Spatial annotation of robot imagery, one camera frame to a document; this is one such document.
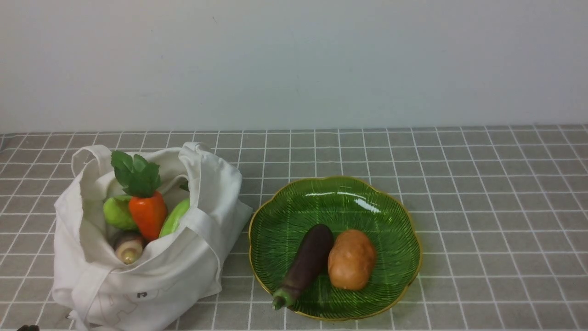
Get orange carrot with green leaves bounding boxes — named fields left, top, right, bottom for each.
left=111, top=150, right=168, bottom=242

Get purple white turnip in bag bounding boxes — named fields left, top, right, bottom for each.
left=112, top=230, right=147, bottom=265

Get green leaf-shaped plate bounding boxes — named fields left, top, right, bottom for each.
left=249, top=176, right=423, bottom=321

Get green vegetable right in bag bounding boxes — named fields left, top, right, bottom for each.
left=159, top=198, right=190, bottom=238

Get white cloth tote bag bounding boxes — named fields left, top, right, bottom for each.
left=51, top=141, right=252, bottom=331

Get green vegetable left in bag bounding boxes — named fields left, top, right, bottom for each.
left=103, top=195, right=138, bottom=230

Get green vegetable in bag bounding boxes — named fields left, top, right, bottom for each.
left=103, top=195, right=138, bottom=230
left=159, top=198, right=190, bottom=238

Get grey checkered tablecloth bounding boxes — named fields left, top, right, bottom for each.
left=0, top=125, right=588, bottom=331

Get dark purple eggplant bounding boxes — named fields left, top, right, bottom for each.
left=271, top=224, right=334, bottom=310

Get brown potato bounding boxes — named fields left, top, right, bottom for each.
left=328, top=229, right=377, bottom=291

